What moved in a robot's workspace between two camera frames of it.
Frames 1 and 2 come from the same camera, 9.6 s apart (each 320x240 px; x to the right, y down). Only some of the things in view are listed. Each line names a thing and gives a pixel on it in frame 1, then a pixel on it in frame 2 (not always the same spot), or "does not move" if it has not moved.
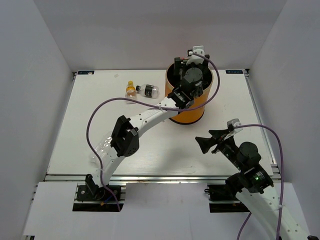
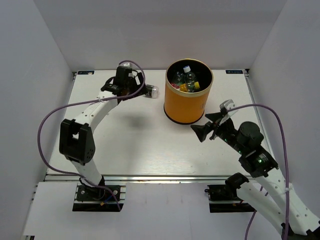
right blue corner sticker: (234, 71) does not move
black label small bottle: (149, 90) does not move
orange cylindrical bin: (193, 112) does not move
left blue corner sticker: (86, 72) does not move
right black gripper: (205, 143) to (201, 131)
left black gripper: (181, 64) to (138, 87)
